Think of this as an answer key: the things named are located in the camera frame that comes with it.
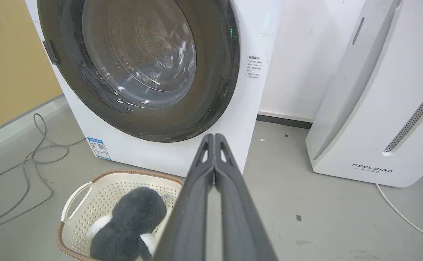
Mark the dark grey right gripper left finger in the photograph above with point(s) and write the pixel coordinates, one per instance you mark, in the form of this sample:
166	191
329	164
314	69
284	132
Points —
189	214

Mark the white Feelbird air purifier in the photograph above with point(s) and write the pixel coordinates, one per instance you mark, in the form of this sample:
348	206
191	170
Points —
378	108

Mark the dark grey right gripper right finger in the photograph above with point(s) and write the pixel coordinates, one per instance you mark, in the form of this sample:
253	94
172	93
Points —
238	217

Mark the white front-load washing machine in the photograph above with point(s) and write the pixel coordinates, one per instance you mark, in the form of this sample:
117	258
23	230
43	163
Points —
258	83

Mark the blue energy label sticker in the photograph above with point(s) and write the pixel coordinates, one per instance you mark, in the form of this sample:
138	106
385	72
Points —
99	148

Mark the grey and white plush toy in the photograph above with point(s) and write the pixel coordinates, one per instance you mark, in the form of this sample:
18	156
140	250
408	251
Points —
128	224

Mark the white perforated laundry basket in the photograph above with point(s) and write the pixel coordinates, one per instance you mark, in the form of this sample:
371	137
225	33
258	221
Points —
88	214

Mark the round dark washing machine door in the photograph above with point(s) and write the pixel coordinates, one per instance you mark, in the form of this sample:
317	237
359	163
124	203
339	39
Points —
211	72

